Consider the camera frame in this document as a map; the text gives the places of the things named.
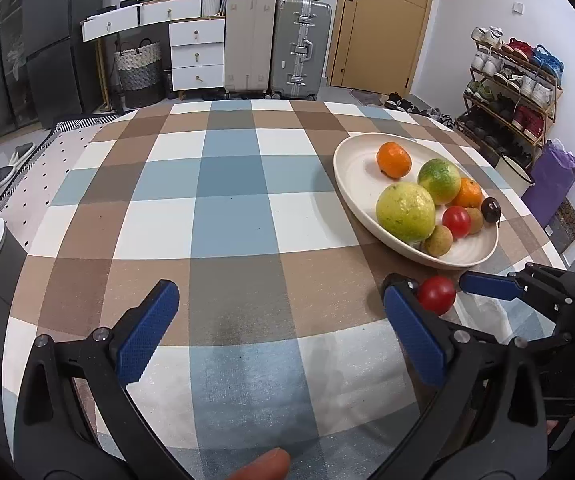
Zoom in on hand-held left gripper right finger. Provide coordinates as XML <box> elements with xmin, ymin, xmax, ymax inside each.
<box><xmin>382</xmin><ymin>282</ymin><xmax>548</xmax><ymax>480</ymax></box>

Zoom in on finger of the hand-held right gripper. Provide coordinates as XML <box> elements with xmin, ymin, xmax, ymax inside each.
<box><xmin>381</xmin><ymin>272</ymin><xmax>421</xmax><ymax>293</ymax></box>
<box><xmin>459</xmin><ymin>269</ymin><xmax>535</xmax><ymax>303</ymax></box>

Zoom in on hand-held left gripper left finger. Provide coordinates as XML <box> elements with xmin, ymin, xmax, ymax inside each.
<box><xmin>12</xmin><ymin>279</ymin><xmax>193</xmax><ymax>480</ymax></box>

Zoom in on small red tomato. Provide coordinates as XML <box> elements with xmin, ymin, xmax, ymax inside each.
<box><xmin>416</xmin><ymin>276</ymin><xmax>457</xmax><ymax>317</ymax></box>

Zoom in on large yellow-green citrus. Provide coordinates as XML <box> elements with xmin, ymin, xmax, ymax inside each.
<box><xmin>376</xmin><ymin>182</ymin><xmax>437</xmax><ymax>244</ymax></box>

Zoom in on large red tomato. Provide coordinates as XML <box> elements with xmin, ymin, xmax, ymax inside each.
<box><xmin>441</xmin><ymin>206</ymin><xmax>471</xmax><ymax>239</ymax></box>

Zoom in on small orange mandarin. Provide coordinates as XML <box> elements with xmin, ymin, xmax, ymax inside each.
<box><xmin>450</xmin><ymin>177</ymin><xmax>483</xmax><ymax>209</ymax></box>

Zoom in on small yellow-green citrus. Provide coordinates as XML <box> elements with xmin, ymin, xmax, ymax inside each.
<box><xmin>417</xmin><ymin>158</ymin><xmax>462</xmax><ymax>206</ymax></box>

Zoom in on cream oval plate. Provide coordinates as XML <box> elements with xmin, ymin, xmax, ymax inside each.
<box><xmin>333</xmin><ymin>133</ymin><xmax>499</xmax><ymax>267</ymax></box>

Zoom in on large orange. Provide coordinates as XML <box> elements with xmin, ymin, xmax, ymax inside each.
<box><xmin>376</xmin><ymin>142</ymin><xmax>413</xmax><ymax>179</ymax></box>

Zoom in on person's left hand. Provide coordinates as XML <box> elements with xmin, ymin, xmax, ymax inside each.
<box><xmin>228</xmin><ymin>447</ymin><xmax>291</xmax><ymax>480</ymax></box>

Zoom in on patterned doormat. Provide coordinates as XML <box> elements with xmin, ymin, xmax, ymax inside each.
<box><xmin>550</xmin><ymin>199</ymin><xmax>575</xmax><ymax>251</ymax></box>

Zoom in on white bucket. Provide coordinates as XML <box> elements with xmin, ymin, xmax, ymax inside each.
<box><xmin>496</xmin><ymin>152</ymin><xmax>535</xmax><ymax>193</ymax></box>

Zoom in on purple bag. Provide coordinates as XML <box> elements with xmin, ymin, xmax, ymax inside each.
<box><xmin>522</xmin><ymin>140</ymin><xmax>575</xmax><ymax>228</ymax></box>

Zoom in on checked tablecloth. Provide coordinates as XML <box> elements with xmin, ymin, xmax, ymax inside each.
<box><xmin>2</xmin><ymin>99</ymin><xmax>568</xmax><ymax>480</ymax></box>

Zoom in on scattered loose shoes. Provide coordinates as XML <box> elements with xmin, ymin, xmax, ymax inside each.
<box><xmin>384</xmin><ymin>91</ymin><xmax>455</xmax><ymax>128</ymax></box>

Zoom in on grey floor mat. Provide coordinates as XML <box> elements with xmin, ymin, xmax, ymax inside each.
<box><xmin>350</xmin><ymin>88</ymin><xmax>383</xmax><ymax>107</ymax></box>

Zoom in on wooden shoe rack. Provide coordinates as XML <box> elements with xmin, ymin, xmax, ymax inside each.
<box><xmin>455</xmin><ymin>37</ymin><xmax>563</xmax><ymax>168</ymax></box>

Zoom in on dotted rug striped border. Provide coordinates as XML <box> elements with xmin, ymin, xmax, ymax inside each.
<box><xmin>0</xmin><ymin>115</ymin><xmax>123</xmax><ymax>241</ymax></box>

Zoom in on rows of assorted shoes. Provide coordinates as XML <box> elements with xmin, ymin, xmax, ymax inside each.
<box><xmin>462</xmin><ymin>25</ymin><xmax>565</xmax><ymax>161</ymax></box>

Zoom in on grey slipper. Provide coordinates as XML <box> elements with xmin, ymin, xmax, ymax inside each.
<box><xmin>8</xmin><ymin>142</ymin><xmax>36</xmax><ymax>163</ymax></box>

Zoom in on wooden door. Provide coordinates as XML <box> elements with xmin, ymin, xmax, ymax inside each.
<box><xmin>330</xmin><ymin>0</ymin><xmax>438</xmax><ymax>95</ymax></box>

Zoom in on silver suitcase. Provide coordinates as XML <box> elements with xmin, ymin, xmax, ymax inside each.
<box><xmin>272</xmin><ymin>0</ymin><xmax>332</xmax><ymax>101</ymax></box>

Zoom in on woven laundry basket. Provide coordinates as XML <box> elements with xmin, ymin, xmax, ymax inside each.
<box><xmin>114</xmin><ymin>39</ymin><xmax>164</xmax><ymax>106</ymax></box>

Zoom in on beige suitcase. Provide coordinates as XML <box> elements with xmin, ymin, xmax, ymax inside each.
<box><xmin>224</xmin><ymin>0</ymin><xmax>277</xmax><ymax>97</ymax></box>

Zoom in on white drawer desk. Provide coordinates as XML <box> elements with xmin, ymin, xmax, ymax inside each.
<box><xmin>82</xmin><ymin>0</ymin><xmax>226</xmax><ymax>101</ymax></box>

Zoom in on dark glass cabinet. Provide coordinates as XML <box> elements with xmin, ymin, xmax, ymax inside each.
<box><xmin>0</xmin><ymin>0</ymin><xmax>33</xmax><ymax>138</ymax></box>

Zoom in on black refrigerator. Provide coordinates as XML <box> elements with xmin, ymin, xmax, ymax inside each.
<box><xmin>22</xmin><ymin>0</ymin><xmax>106</xmax><ymax>128</ymax></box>

